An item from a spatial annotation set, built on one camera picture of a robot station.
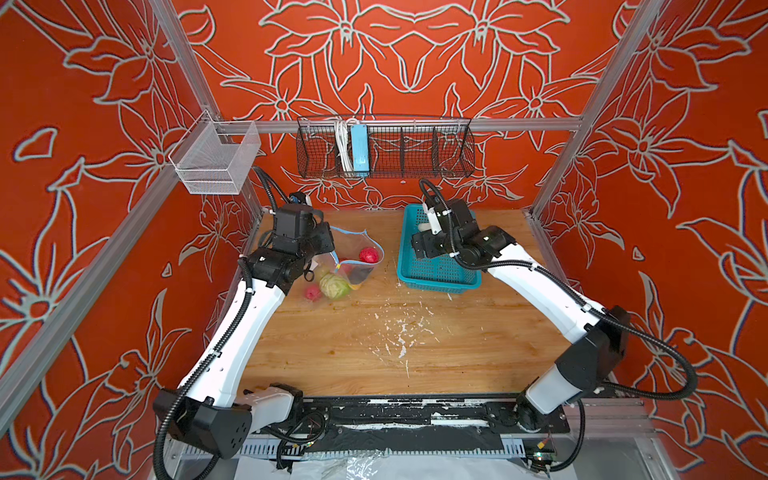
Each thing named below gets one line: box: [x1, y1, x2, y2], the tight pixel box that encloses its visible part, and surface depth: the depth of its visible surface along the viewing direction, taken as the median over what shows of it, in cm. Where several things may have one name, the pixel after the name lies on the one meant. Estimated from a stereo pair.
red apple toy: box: [304, 284, 322, 302], surface depth 92 cm
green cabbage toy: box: [320, 273, 350, 300], surface depth 89 cm
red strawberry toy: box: [359, 247, 379, 263], surface depth 81 cm
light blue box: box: [351, 124, 369, 177], surface depth 92 cm
